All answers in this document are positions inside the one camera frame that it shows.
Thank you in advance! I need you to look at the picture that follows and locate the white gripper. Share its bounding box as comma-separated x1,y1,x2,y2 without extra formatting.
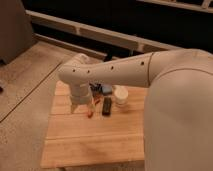
69,84,94,116

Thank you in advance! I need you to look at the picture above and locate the dark ceramic bowl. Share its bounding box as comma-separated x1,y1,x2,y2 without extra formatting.
90,83,112,97

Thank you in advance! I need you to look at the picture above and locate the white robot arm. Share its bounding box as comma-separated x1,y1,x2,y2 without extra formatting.
59,49,213,171

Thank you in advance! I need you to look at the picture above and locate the black rectangular remote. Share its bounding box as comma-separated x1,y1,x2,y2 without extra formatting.
102,97,112,116

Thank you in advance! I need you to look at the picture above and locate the wooden board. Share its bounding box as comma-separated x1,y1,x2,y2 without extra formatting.
41,82,146,168

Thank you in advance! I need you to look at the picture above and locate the white plastic cup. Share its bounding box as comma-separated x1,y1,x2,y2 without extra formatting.
114,85,129,105

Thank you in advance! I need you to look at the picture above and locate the grey cabinet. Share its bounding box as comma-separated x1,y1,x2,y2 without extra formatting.
0,0,36,63

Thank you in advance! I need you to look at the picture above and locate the orange handled tool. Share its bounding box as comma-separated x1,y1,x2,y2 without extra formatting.
87,98,100,118

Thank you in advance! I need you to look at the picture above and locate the white shelf rail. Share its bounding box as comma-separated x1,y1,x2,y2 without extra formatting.
26,10,178,53

